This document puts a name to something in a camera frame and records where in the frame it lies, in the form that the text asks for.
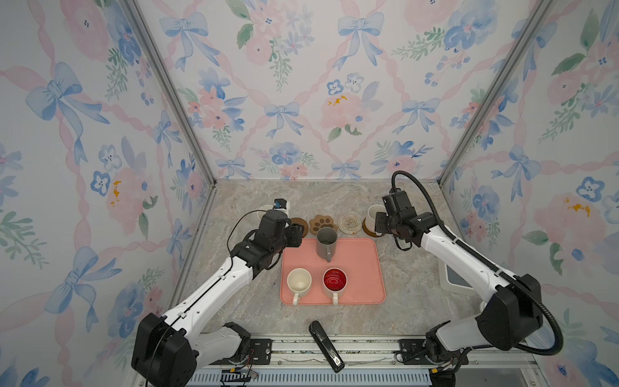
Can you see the white grey tissue box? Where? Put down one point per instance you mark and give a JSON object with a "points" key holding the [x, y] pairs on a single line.
{"points": [[452, 282]]}

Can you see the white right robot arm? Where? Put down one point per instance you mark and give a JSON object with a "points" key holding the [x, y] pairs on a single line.
{"points": [[507, 315]]}

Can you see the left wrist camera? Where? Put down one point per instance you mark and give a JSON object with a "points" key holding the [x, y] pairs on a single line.
{"points": [[282, 205]]}

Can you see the cream mug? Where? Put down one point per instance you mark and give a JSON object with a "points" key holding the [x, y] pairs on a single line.
{"points": [[371, 217], [299, 282]]}

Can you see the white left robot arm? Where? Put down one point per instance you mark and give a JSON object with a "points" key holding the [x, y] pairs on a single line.
{"points": [[170, 348]]}

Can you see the black handheld device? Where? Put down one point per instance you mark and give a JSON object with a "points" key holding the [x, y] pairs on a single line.
{"points": [[326, 346]]}

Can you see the aluminium rail base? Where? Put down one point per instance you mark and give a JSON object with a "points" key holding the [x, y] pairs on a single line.
{"points": [[360, 360]]}

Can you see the grey mug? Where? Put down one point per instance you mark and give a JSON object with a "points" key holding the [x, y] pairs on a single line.
{"points": [[326, 243]]}

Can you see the plain round wooden coaster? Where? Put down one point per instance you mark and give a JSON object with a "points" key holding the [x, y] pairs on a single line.
{"points": [[301, 222]]}

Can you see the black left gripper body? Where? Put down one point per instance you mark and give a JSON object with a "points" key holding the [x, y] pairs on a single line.
{"points": [[289, 237]]}

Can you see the pink plastic tray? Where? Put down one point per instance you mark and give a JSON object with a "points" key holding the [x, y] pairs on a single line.
{"points": [[357, 257]]}

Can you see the cork paw print coaster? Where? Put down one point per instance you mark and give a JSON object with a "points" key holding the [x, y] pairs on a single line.
{"points": [[319, 222]]}

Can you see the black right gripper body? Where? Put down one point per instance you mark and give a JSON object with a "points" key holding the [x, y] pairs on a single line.
{"points": [[384, 226]]}

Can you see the red interior mug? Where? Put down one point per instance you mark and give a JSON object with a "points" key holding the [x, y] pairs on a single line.
{"points": [[334, 283]]}

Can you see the scratched round wooden coaster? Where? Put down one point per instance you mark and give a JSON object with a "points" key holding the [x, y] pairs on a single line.
{"points": [[369, 232]]}

